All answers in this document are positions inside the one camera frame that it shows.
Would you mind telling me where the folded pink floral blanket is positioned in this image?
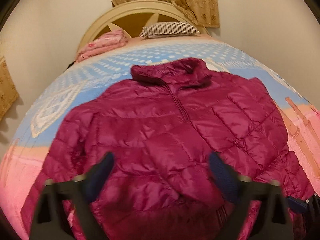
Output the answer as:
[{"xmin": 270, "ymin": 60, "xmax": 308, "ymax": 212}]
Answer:
[{"xmin": 74, "ymin": 29, "xmax": 128, "ymax": 62}]

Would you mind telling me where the striped pillow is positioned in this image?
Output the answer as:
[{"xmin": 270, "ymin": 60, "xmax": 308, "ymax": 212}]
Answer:
[{"xmin": 139, "ymin": 22, "xmax": 200, "ymax": 38}]

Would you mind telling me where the blue and pink bedspread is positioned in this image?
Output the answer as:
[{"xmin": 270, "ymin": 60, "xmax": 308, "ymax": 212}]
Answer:
[{"xmin": 1, "ymin": 35, "xmax": 319, "ymax": 239}]

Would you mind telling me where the magenta quilted puffer jacket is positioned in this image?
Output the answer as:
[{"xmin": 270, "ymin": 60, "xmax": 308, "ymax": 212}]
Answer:
[{"xmin": 21, "ymin": 58, "xmax": 314, "ymax": 239}]

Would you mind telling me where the beige curtain left window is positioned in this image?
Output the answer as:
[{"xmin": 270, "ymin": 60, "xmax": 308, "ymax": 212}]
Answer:
[{"xmin": 0, "ymin": 57, "xmax": 19, "ymax": 120}]

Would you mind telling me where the cream wooden headboard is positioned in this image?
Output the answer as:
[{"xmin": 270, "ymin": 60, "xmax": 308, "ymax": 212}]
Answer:
[{"xmin": 78, "ymin": 0, "xmax": 208, "ymax": 50}]

